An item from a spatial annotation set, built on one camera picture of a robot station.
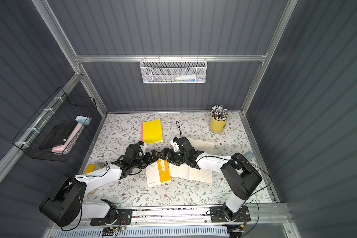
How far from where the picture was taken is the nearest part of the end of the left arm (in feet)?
→ 2.20

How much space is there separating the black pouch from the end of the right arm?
48 cm

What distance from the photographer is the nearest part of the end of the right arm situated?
0.67m

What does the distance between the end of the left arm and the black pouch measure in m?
0.25

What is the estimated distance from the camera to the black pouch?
25.7 inches
